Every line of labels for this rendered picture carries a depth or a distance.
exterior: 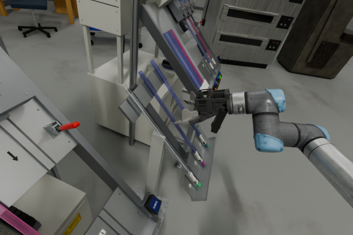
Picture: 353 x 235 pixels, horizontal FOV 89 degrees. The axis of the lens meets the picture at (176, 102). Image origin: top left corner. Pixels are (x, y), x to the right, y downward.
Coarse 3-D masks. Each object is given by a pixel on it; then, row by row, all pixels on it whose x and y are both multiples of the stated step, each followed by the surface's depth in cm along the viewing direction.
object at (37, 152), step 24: (24, 120) 42; (48, 120) 46; (0, 144) 37; (24, 144) 41; (48, 144) 44; (72, 144) 49; (0, 168) 36; (24, 168) 39; (48, 168) 43; (0, 192) 35; (24, 192) 38
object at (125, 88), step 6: (126, 84) 56; (126, 90) 56; (132, 96) 57; (138, 102) 58; (138, 108) 58; (144, 114) 59; (150, 120) 61; (156, 126) 62; (156, 132) 63; (162, 138) 63; (168, 144) 65; (174, 150) 67; (174, 156) 67; (180, 162) 68; (186, 168) 70; (198, 186) 74
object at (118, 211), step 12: (120, 192) 56; (108, 204) 52; (120, 204) 54; (132, 204) 58; (96, 216) 49; (108, 216) 50; (120, 216) 53; (132, 216) 56; (144, 216) 60; (96, 228) 47; (108, 228) 50; (120, 228) 52; (132, 228) 55; (144, 228) 58
